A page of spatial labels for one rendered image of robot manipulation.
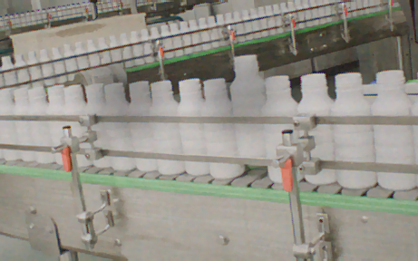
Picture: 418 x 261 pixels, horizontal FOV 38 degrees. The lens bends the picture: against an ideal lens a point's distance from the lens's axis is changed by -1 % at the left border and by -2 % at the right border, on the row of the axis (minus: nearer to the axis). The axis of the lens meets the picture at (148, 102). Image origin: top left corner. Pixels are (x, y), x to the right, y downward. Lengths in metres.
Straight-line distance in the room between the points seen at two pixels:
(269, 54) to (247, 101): 2.49
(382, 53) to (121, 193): 4.09
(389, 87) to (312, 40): 2.83
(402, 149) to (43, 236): 0.81
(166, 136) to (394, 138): 0.40
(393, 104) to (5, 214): 0.93
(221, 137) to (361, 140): 0.24
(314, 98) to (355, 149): 0.10
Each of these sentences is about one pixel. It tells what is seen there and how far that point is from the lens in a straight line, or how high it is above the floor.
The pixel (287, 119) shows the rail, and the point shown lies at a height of 1.11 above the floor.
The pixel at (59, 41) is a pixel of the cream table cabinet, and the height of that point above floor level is 1.07.
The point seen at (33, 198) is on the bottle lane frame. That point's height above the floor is 0.93.
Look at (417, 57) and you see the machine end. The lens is 4.92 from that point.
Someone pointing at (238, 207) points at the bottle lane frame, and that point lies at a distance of 1.01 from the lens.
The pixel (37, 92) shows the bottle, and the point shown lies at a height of 1.16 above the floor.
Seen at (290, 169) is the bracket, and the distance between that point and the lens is 0.86.
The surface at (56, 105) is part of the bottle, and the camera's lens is 1.28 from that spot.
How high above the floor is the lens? 1.32
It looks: 10 degrees down
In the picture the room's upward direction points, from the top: 9 degrees counter-clockwise
